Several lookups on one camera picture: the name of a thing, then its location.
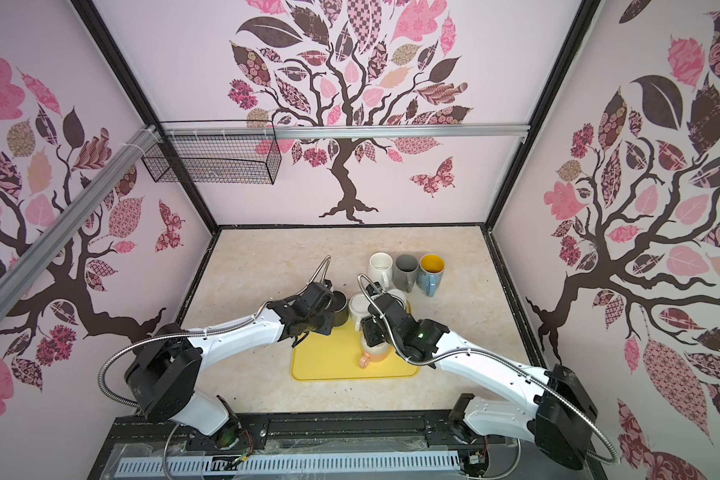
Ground white ribbed mug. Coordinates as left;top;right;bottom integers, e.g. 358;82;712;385
367;252;394;290

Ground yellow plastic tray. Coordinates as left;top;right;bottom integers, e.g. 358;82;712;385
291;318;419;381

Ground black wire basket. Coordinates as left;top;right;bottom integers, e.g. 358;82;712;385
141;120;282;185

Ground black base frame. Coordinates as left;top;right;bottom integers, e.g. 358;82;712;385
88;410;606;479

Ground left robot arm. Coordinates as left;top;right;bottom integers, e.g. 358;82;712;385
124;280;338;450

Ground aluminium rail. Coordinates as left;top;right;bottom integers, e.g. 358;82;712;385
163;122;530;140
0;125;159;323

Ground grey mug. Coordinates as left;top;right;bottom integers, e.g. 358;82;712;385
393;254;419;292

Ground aluminium rail back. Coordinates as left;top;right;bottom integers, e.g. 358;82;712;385
163;122;530;140

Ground orange speckled mug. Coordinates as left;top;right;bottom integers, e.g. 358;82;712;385
358;336;391;369

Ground black and white mug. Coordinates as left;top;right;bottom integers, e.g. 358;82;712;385
388;289;407;308

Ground aluminium rail left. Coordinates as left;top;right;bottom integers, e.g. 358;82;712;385
0;125;159;323

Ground blue butterfly mug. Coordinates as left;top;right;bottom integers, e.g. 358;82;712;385
416;254;446;297

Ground white slotted cable duct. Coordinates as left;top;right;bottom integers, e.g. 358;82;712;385
112;451;461;479

